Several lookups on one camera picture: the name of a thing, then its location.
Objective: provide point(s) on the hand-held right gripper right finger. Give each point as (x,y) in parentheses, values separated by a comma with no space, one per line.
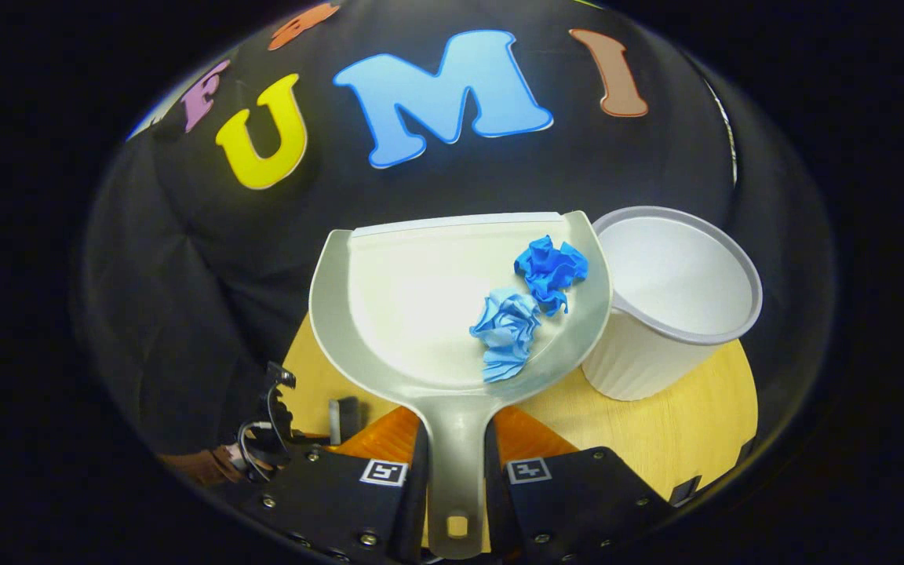
(497,510)

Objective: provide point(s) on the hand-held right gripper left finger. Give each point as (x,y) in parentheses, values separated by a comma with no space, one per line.
(409,518)

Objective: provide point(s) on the light blue paper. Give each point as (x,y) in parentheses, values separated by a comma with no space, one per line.
(507,329)

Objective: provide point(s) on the grey plastic dustpan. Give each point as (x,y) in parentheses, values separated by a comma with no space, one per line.
(421,314)

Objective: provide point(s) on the dark blue paper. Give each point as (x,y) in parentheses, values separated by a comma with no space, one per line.
(550,271)

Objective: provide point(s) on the white ribbed garbage bin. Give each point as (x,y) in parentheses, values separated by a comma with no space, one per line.
(679,275)

